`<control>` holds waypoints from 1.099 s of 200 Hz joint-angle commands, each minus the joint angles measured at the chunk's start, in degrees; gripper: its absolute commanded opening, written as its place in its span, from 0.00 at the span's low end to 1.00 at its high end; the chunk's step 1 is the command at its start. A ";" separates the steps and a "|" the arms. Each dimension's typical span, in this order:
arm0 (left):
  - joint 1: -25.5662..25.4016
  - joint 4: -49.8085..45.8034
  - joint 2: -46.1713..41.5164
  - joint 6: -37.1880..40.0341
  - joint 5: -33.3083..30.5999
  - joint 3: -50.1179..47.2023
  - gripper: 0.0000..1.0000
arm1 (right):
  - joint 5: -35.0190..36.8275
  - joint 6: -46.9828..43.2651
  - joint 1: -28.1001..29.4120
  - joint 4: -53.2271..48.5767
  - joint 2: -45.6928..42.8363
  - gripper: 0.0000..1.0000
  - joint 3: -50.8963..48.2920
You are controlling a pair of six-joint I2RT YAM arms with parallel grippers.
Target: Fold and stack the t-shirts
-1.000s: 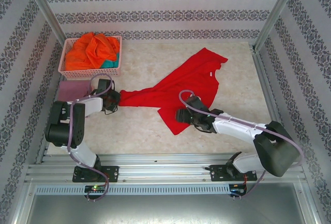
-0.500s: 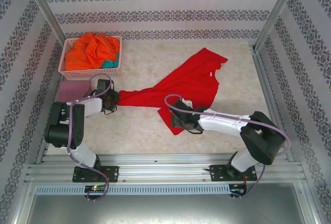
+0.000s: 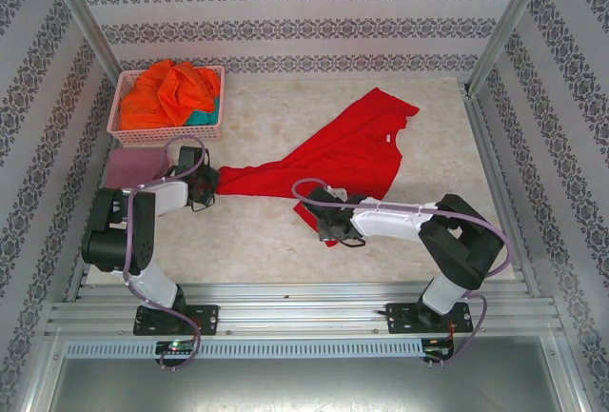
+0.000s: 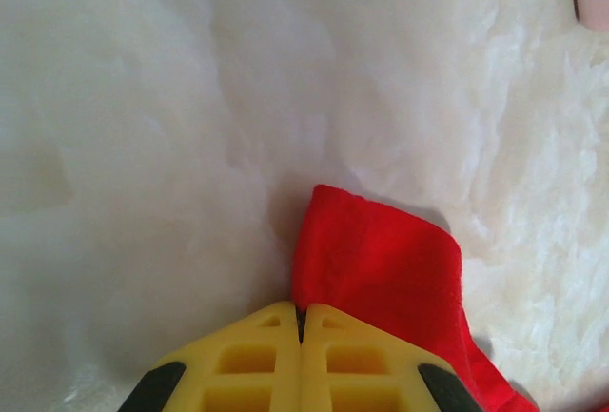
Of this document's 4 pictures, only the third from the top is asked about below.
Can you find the grey metal sheet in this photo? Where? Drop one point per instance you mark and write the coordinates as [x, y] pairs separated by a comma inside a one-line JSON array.
[[304, 386]]

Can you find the aluminium frame post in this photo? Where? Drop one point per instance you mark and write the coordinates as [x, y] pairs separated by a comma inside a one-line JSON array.
[[81, 17], [509, 17]]

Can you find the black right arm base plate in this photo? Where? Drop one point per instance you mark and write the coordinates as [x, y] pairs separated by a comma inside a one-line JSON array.
[[397, 319]]

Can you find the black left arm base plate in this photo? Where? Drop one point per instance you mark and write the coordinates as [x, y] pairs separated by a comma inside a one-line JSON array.
[[209, 319]]

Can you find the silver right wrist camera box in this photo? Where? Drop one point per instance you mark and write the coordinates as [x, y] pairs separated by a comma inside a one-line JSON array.
[[338, 191]]

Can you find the aluminium mounting rails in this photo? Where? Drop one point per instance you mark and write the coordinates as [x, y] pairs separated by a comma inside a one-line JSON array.
[[304, 307]]

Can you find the red t-shirt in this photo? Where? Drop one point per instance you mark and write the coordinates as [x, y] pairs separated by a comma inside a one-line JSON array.
[[342, 155]]

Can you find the small circuit board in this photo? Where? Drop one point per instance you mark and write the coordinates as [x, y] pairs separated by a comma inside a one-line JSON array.
[[176, 347], [438, 349]]

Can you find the pink plastic basket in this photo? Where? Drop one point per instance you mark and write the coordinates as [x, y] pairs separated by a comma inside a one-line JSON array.
[[166, 136]]

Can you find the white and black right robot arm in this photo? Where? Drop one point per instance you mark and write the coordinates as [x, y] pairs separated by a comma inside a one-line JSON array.
[[395, 219]]

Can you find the orange t-shirt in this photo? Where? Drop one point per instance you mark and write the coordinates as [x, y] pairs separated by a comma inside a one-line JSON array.
[[152, 103]]

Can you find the mauve printed t-shirt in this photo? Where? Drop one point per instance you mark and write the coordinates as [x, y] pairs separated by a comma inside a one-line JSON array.
[[128, 167]]

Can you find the teal t-shirt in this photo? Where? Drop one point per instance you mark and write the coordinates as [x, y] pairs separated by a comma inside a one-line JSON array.
[[202, 118]]

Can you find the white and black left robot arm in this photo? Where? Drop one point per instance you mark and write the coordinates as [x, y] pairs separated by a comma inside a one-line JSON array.
[[143, 283]]

